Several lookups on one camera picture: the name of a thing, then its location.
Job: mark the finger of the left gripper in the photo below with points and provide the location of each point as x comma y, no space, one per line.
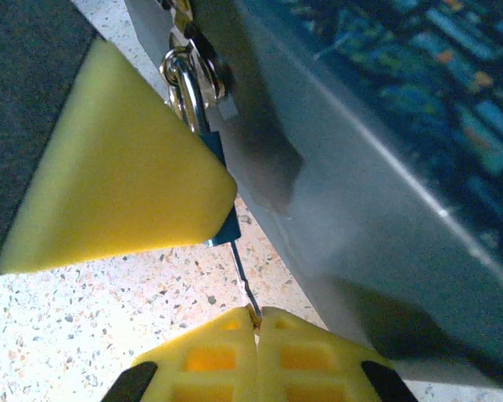
121,176

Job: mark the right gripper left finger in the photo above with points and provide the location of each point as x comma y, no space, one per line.
209,360

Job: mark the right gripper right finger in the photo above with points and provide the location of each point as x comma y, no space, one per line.
310,360

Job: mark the small metal key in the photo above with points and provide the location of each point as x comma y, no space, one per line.
244,280

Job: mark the blue padlock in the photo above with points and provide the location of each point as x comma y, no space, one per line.
228,228

